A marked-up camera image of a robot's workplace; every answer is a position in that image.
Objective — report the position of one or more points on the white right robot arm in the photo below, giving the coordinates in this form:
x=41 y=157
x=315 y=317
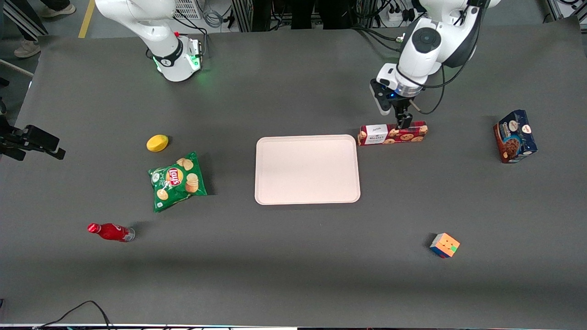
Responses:
x=174 y=59

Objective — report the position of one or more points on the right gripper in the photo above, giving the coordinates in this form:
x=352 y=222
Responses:
x=4 y=131

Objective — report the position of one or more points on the white perforated box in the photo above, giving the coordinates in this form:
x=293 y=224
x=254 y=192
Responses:
x=188 y=9

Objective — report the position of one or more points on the diagonal dark metal profile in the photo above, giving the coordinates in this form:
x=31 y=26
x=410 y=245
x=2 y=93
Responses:
x=23 y=20

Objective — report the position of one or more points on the aluminium corner frame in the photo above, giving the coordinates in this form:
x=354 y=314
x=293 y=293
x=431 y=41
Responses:
x=557 y=9

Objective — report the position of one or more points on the aluminium frame post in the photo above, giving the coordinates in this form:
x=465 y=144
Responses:
x=240 y=13

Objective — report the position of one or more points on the green Lay's chips bag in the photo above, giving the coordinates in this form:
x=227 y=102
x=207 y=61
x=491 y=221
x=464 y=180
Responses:
x=176 y=181

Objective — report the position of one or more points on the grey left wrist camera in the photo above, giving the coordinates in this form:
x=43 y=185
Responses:
x=381 y=94

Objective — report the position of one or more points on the beige shoe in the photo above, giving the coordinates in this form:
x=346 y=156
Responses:
x=59 y=10

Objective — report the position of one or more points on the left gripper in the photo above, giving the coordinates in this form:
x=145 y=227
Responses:
x=402 y=107

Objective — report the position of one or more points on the blue chocolate cookie box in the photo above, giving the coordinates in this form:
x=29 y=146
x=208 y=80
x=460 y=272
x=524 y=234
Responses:
x=513 y=137

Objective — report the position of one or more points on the pale pink plastic tray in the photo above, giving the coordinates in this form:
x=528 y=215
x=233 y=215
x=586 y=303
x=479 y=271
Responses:
x=302 y=169

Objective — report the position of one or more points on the white power strip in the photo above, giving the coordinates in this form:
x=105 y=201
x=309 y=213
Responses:
x=394 y=17

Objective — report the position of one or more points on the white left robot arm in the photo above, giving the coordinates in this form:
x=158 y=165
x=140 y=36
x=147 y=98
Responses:
x=426 y=39

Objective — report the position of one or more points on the multicoloured puzzle cube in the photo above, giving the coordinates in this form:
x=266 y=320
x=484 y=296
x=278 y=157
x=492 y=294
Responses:
x=445 y=245

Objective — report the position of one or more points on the white sneaker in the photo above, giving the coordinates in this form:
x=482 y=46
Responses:
x=27 y=48

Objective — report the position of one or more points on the yellow lemon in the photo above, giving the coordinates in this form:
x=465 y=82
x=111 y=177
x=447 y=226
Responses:
x=157 y=143

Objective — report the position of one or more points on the red soda bottle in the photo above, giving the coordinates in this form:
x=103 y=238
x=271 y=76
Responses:
x=112 y=232

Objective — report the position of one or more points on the red plaid cookie box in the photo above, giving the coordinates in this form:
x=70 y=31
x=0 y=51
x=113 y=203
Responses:
x=376 y=135

